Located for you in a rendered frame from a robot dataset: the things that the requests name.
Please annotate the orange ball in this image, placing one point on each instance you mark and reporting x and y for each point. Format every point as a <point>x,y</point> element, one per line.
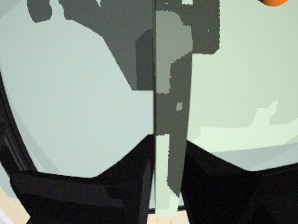
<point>273,3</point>

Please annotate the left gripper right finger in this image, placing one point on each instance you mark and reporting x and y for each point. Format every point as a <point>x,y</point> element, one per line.
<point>215,191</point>

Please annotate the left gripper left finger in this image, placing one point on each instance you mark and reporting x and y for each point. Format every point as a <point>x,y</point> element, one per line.
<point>97,200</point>

